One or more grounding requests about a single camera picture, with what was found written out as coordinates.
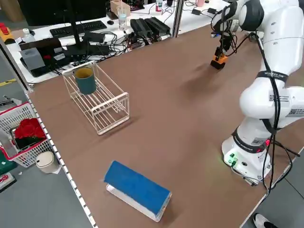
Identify black power brick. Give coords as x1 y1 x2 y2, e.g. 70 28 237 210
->
144 17 171 34
130 18 152 36

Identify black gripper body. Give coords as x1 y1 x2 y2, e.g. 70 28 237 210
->
218 32 235 50

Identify black base cable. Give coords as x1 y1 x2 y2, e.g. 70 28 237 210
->
257 139 301 197

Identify aluminium post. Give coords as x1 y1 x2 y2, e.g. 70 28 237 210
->
172 0 185 38

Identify dark teal cylinder cup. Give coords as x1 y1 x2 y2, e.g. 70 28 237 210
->
75 67 97 95

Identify brown cardboard box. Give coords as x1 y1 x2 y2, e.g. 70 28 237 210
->
110 0 131 19

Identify dark green crate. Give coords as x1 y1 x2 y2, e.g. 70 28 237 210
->
0 152 19 176

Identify small white bin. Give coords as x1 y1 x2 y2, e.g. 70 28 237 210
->
35 151 59 174

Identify red roses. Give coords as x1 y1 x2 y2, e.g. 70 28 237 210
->
14 118 47 140

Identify black rectangular device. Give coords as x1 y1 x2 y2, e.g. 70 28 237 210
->
19 37 64 57

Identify person's shoe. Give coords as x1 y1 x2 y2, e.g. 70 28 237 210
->
252 213 279 228

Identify black flower box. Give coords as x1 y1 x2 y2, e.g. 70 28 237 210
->
10 127 48 152

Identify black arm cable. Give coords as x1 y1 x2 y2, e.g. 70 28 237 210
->
219 4 289 143

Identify yellow emergency stop box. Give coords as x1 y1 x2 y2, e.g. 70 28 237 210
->
0 22 15 45

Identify blue cloth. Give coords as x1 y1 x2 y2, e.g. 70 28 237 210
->
104 161 171 214

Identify black keyboard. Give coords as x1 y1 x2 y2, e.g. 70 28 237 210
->
49 20 107 38

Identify grey box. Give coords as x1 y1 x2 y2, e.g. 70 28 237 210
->
19 47 46 71

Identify black button box base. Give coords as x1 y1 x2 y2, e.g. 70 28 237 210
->
210 60 225 70

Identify black computer monitor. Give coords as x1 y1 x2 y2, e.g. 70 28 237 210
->
18 0 110 57

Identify white wire basket rack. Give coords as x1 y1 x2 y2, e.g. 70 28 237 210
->
63 61 131 136

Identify white shopping basket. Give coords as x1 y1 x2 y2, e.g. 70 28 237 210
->
0 102 57 169

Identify clear water bottle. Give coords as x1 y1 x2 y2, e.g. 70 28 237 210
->
118 13 127 31
23 28 36 43

